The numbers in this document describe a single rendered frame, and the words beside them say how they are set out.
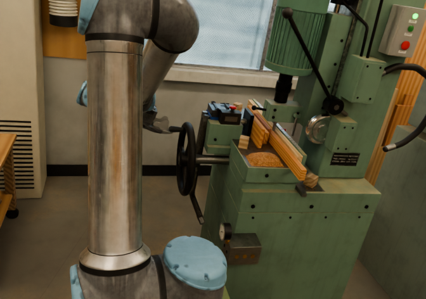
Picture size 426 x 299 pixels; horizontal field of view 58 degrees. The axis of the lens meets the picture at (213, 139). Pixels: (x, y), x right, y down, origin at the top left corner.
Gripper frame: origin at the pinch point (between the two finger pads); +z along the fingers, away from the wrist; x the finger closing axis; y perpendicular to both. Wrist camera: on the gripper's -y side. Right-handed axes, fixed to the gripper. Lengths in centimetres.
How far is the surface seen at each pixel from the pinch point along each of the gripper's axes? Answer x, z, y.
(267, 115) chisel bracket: -11.0, 28.3, 25.4
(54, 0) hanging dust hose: 97, -65, 12
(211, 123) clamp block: -7.1, 11.2, 12.4
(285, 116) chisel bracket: -11.6, 34.7, 28.2
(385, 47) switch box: -23, 47, 66
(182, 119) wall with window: 119, 39, -29
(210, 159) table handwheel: -9.8, 17.1, -0.6
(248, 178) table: -30.2, 24.4, 6.1
